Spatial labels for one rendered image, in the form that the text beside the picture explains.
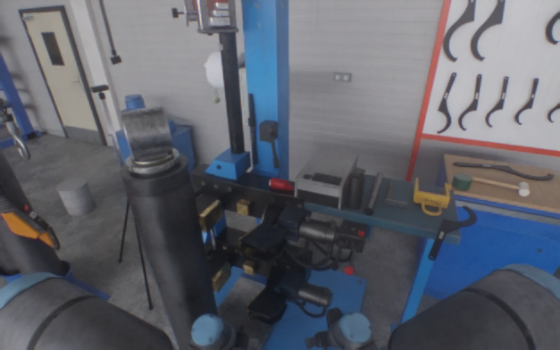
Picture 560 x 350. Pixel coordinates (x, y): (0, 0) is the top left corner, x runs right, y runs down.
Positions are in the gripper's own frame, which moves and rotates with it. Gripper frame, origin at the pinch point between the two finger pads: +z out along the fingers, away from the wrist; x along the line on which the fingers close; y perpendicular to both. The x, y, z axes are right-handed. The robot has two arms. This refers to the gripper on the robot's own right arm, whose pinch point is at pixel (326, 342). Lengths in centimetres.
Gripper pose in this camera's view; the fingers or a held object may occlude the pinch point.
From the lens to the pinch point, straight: 131.6
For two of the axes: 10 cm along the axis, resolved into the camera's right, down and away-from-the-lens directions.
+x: 9.8, 0.0, 2.0
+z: -1.6, 6.1, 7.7
